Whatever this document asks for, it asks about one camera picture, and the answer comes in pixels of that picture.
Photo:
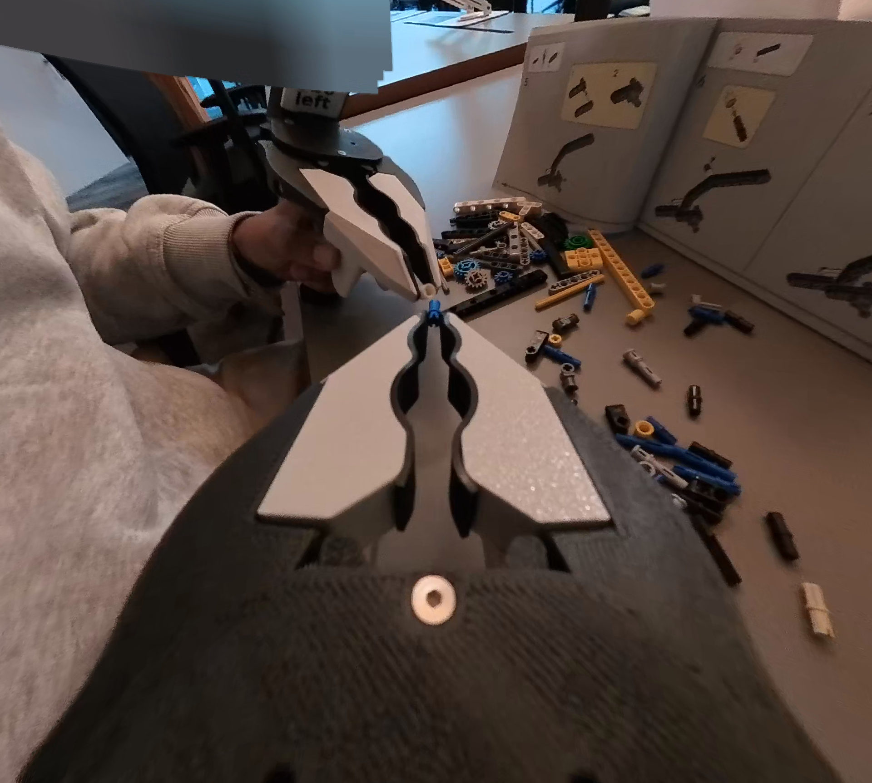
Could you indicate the lego instruction booklet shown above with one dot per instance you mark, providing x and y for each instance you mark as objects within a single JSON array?
[{"x": 681, "y": 116}]

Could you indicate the person's left forearm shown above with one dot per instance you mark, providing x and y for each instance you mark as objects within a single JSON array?
[{"x": 163, "y": 252}]

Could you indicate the person's left hand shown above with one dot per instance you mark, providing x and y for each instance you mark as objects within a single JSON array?
[{"x": 286, "y": 245}]

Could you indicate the blue and black lego subassembly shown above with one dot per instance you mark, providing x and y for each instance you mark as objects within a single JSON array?
[{"x": 705, "y": 316}]

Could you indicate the dark partition with wooden edge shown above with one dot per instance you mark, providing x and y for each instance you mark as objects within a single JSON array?
[{"x": 116, "y": 116}]

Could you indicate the dark grey lego connector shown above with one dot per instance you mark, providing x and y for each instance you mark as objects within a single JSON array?
[
  {"x": 569, "y": 376},
  {"x": 565, "y": 322}
]

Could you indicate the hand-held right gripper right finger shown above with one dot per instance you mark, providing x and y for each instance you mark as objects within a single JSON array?
[{"x": 531, "y": 456}]

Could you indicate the tan lego pin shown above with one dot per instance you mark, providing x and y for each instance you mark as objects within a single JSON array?
[{"x": 817, "y": 611}]

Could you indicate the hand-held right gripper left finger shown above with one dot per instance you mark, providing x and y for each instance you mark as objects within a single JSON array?
[{"x": 334, "y": 456}]

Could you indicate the black lego pin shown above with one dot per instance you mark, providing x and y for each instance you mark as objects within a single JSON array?
[
  {"x": 782, "y": 534},
  {"x": 694, "y": 400}
]

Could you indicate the black flat lego piece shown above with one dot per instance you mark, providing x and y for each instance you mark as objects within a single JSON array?
[{"x": 536, "y": 347}]

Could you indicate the pile of small lego pins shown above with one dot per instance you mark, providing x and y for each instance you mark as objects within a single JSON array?
[{"x": 681, "y": 456}]

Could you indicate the black office chair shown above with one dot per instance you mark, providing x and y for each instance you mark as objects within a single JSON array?
[{"x": 231, "y": 136}]

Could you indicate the short blue lego pin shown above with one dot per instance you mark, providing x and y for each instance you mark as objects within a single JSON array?
[{"x": 434, "y": 316}]

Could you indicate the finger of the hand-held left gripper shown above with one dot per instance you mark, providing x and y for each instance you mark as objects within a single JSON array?
[
  {"x": 409, "y": 211},
  {"x": 354, "y": 218}
]

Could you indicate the pile of lego beams and gears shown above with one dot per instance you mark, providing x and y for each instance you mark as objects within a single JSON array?
[{"x": 616, "y": 265}]

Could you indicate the grey lego pin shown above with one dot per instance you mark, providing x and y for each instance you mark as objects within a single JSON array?
[{"x": 642, "y": 367}]

